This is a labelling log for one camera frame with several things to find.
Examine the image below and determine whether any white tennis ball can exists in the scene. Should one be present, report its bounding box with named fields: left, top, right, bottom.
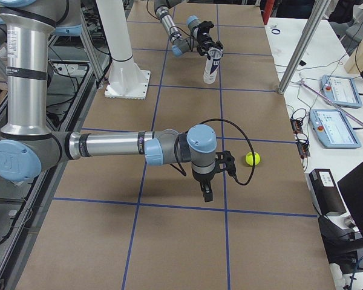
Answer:
left=203, top=48, right=223, bottom=84

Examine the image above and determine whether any yellow Wilson tennis ball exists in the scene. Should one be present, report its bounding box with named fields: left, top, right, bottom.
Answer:
left=245, top=152, right=261, bottom=166

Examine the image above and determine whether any black monitor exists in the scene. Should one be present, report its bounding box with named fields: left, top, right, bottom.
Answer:
left=338, top=162, right=363, bottom=235

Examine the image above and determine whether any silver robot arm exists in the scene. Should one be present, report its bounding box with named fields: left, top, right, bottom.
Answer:
left=153, top=1, right=223, bottom=59
left=0, top=1, right=218, bottom=202

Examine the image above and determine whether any aluminium frame post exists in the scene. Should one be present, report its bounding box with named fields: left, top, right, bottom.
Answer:
left=277, top=0, right=330, bottom=95

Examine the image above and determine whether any far teach pendant tablet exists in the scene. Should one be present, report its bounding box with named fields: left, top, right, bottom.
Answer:
left=321, top=75, right=362, bottom=109

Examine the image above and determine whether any near teach pendant tablet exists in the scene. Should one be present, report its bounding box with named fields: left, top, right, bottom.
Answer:
left=309, top=109, right=361, bottom=149

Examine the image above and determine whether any white camera stand pedestal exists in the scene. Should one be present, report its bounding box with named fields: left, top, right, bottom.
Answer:
left=96, top=0, right=151, bottom=100

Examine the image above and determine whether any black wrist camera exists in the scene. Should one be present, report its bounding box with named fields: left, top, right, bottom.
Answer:
left=197, top=21, right=214, bottom=35
left=214, top=150, right=237, bottom=178

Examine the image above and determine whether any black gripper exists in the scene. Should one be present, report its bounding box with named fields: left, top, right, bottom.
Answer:
left=197, top=33, right=223, bottom=58
left=192, top=167, right=215, bottom=202

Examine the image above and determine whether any black box white label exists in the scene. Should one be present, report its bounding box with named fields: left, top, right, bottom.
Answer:
left=308, top=169, right=347, bottom=216

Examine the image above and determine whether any teach pendant tablet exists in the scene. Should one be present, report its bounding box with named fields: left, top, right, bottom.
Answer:
left=321, top=75, right=362, bottom=109
left=309, top=109, right=361, bottom=149

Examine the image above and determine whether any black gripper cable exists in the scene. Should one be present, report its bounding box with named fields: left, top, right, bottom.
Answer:
left=146, top=0, right=200, bottom=45
left=169, top=118, right=259, bottom=185

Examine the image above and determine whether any long reacher grabber stick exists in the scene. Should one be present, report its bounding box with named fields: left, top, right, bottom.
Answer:
left=298, top=80, right=363, bottom=128

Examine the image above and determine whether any small electronics board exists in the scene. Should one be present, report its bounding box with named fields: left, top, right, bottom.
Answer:
left=290, top=108, right=310, bottom=160

